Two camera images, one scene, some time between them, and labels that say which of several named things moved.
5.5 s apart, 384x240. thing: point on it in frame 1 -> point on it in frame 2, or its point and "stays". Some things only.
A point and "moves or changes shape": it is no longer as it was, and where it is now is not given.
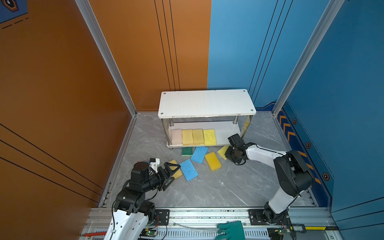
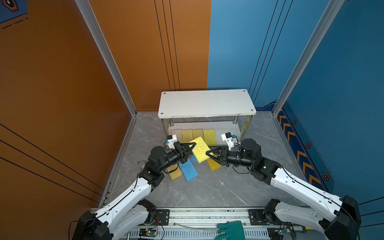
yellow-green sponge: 210,138 stays
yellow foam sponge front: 187,137 stays
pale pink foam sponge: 176,137 stays
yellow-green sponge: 222,151 moves or changes shape
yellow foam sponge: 198,137 stays
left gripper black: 166,177 -> 182,154
